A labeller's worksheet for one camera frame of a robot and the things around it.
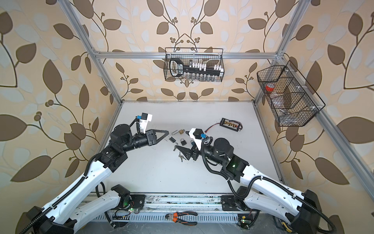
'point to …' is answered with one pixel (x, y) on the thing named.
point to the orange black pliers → (174, 217)
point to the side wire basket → (293, 100)
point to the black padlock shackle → (173, 140)
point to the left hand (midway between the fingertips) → (168, 133)
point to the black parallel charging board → (229, 124)
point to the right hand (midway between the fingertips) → (183, 139)
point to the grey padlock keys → (181, 157)
